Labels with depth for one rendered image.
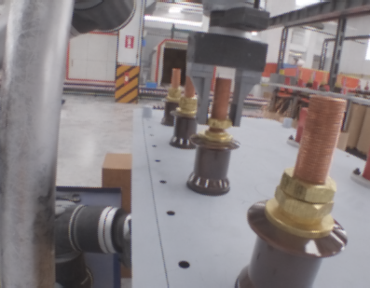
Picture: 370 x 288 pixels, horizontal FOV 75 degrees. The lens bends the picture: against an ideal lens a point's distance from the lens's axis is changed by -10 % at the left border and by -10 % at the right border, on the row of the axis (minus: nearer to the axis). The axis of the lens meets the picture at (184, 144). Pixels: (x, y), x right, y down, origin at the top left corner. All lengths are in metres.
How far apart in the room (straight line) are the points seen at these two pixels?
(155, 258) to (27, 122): 0.28
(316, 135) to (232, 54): 0.26
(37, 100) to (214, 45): 0.29
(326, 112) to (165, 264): 0.23
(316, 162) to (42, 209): 0.41
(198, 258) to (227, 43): 0.32
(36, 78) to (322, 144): 0.39
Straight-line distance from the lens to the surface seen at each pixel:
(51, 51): 0.46
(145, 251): 0.35
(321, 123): 0.22
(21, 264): 0.52
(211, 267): 0.33
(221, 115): 0.47
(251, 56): 0.47
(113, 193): 1.53
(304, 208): 0.23
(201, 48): 0.44
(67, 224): 0.63
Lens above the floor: 1.58
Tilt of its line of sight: 16 degrees down
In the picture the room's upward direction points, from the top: 7 degrees clockwise
